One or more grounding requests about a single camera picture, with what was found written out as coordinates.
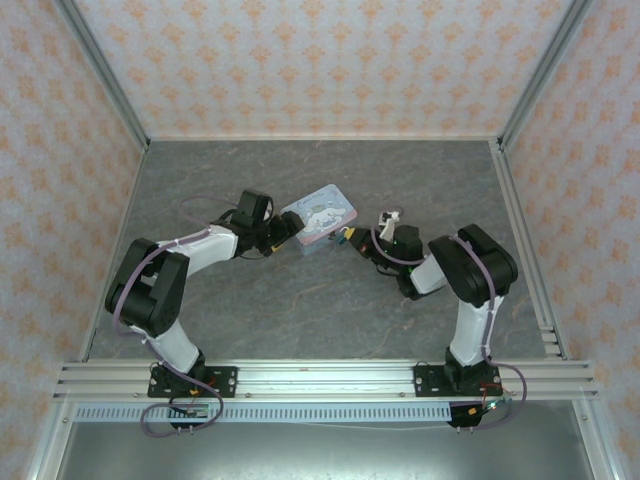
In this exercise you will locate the blue cartoon print tin box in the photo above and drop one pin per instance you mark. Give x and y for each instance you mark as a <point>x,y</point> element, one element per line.
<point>320,215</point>

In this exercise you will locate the aluminium frame post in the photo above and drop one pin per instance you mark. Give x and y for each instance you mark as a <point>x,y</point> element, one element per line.
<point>540,80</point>
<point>105,75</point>

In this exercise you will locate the teal headed key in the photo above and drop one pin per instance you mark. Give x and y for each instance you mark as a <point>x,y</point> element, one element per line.
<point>340,241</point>

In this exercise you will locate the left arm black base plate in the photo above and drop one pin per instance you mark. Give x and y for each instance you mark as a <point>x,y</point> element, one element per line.
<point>225,380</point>

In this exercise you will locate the aluminium table side rail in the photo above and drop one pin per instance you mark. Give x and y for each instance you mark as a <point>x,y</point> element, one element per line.
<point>515,210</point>
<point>125,220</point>

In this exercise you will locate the small green circuit board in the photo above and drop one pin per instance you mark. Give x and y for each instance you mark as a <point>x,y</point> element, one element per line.
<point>197,412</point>
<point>495,404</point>

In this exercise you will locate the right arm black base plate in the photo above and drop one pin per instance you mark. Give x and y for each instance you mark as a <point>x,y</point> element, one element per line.
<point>427,382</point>

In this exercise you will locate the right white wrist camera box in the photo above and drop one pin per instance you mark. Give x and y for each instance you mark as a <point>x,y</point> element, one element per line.
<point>389,227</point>

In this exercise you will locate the grey metal shelf panel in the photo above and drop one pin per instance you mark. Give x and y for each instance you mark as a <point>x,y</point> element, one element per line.
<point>320,452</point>

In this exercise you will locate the aluminium mounting rail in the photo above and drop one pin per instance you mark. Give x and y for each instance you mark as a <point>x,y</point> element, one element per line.
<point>325,380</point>

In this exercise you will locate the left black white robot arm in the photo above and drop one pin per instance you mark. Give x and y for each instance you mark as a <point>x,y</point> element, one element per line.
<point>150,300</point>

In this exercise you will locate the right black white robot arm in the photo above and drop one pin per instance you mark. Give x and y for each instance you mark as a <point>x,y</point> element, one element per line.
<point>475,265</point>

